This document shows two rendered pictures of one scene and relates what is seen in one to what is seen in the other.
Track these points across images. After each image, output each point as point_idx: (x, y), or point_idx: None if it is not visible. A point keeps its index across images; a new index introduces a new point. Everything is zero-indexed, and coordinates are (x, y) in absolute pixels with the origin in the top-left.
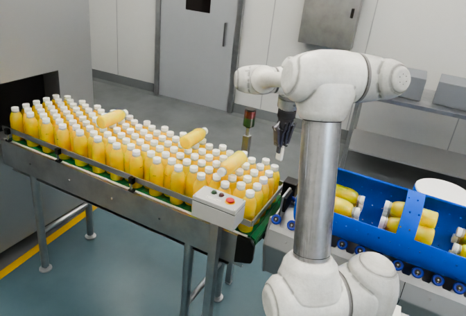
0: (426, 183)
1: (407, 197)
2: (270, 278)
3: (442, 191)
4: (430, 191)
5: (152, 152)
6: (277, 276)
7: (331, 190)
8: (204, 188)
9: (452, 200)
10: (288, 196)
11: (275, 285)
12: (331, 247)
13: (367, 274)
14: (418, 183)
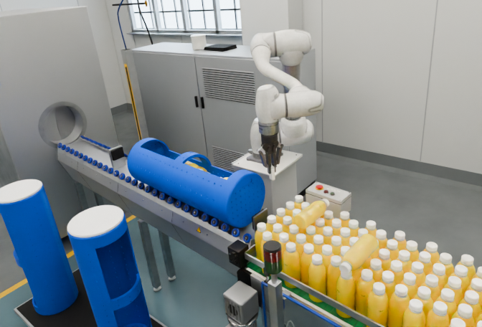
0: (97, 229)
1: (194, 154)
2: (310, 125)
3: (97, 219)
4: (110, 219)
5: (409, 242)
6: (308, 122)
7: None
8: (341, 198)
9: (104, 211)
10: (260, 211)
11: (310, 121)
12: None
13: None
14: (106, 229)
